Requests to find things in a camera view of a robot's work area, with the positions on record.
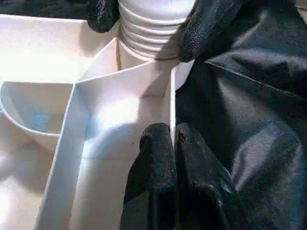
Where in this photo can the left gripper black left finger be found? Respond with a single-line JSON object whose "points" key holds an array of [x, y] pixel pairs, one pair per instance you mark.
{"points": [[153, 182]]}

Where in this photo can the white plastic table leg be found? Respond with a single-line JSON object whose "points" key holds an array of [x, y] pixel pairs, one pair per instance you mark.
{"points": [[153, 24]]}

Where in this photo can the white plastic table top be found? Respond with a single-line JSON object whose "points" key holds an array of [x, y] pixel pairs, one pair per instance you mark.
{"points": [[96, 107]]}

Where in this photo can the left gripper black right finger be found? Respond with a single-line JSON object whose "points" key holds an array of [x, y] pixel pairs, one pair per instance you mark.
{"points": [[204, 191]]}

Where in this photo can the black plastic mat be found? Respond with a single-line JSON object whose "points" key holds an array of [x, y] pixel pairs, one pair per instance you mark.
{"points": [[251, 119]]}

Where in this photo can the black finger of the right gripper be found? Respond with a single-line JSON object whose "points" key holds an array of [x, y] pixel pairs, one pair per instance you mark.
{"points": [[206, 31], [103, 16]]}

